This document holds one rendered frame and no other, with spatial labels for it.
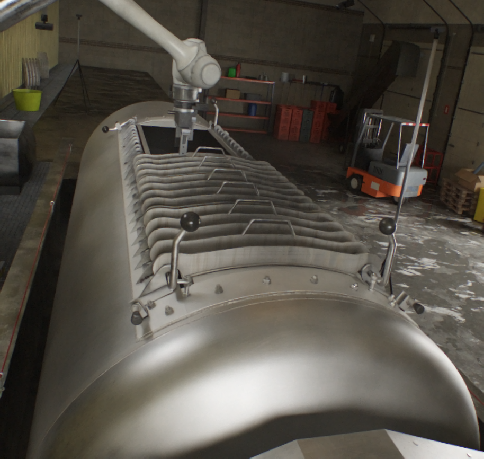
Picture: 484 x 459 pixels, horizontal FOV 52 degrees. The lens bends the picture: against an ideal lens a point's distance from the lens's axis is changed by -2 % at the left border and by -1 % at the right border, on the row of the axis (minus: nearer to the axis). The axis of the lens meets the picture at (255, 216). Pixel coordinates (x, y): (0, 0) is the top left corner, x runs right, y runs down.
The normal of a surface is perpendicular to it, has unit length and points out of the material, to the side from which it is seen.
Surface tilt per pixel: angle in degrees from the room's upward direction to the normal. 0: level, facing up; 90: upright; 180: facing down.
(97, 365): 45
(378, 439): 0
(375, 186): 90
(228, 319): 17
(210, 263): 90
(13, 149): 90
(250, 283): 9
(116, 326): 40
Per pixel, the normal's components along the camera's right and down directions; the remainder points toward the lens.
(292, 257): 0.27, 0.34
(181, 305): -0.29, -0.87
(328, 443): 0.12, -0.94
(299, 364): 0.26, -0.09
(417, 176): 0.52, 0.34
